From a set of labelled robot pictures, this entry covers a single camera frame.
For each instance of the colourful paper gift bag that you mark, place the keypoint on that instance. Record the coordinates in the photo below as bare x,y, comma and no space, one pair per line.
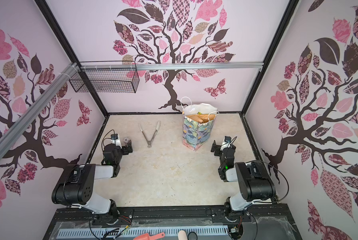
194,134

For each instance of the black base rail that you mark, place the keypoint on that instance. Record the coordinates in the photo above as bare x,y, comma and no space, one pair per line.
215,213

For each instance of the small patterned cup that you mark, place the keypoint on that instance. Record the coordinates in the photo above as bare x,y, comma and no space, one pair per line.
126,140

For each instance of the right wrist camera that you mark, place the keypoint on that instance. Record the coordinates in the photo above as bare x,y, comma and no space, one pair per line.
226,142

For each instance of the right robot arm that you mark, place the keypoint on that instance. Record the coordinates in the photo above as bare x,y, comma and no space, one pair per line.
255,184

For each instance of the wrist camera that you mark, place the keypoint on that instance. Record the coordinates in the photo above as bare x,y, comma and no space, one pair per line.
226,142
116,140

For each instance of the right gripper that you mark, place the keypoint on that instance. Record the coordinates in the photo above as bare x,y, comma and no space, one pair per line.
217,148

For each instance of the aluminium rail back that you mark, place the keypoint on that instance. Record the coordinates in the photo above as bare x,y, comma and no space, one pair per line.
186,66

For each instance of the pink plastic scoop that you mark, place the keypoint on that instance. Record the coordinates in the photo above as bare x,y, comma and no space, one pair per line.
147,236

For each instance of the aluminium rail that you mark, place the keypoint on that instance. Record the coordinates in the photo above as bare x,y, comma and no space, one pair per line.
20,126
186,66

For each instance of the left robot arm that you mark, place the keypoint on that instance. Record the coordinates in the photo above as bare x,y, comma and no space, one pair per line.
75,187

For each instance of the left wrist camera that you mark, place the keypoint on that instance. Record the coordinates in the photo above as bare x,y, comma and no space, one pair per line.
116,140

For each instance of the aluminium rail left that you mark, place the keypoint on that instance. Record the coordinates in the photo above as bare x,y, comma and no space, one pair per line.
20,126

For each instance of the black wire basket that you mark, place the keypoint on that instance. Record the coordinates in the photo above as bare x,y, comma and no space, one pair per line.
106,77

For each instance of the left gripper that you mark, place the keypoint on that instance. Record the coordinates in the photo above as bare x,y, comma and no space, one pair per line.
126,148

